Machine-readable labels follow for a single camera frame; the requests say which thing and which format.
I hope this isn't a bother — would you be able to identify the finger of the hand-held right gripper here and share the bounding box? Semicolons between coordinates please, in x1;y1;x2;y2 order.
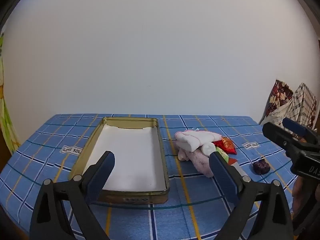
262;122;304;156
282;117;320;146

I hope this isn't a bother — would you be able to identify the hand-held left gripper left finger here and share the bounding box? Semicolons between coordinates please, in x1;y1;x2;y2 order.
29;151;115;240

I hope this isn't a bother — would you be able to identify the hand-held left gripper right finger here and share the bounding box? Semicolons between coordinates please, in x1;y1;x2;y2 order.
209;152;294;240

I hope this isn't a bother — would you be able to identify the gold metal tin box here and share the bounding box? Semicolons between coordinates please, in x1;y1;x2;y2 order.
68;117;170;205

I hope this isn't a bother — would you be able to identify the green tissue packet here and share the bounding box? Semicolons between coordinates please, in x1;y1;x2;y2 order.
215;147;230;164

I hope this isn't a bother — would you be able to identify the pink fluffy cloth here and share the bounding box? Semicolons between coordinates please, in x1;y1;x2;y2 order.
178;148;214;178

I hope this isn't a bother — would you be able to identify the red gold brocade pouch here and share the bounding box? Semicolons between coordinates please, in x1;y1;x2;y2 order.
212;137;237;155

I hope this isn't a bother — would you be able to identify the white sock with pink trim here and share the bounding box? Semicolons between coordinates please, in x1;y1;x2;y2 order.
194;131;222;156

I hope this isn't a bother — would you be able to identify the dark purple scrunchie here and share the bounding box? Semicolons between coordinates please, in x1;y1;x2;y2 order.
253;159;271;175

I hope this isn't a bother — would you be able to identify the white cloth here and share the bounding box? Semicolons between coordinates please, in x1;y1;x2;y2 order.
174;131;201;152

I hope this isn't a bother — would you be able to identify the person's right hand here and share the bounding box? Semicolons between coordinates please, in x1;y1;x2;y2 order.
292;176;305;213

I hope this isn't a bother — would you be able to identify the plaid cloth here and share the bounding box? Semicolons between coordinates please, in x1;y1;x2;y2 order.
265;82;318;131

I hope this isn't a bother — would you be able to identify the dark red floral pillow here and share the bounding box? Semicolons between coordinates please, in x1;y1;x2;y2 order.
260;79;294;124

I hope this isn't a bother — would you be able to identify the white tin liner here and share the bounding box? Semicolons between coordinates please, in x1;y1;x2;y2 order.
82;123;167;191

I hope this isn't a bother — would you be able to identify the blue plaid bed sheet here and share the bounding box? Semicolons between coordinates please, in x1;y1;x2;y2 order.
0;114;304;240

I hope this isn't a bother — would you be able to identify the green floral curtain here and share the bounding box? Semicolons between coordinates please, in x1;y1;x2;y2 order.
0;31;22;155

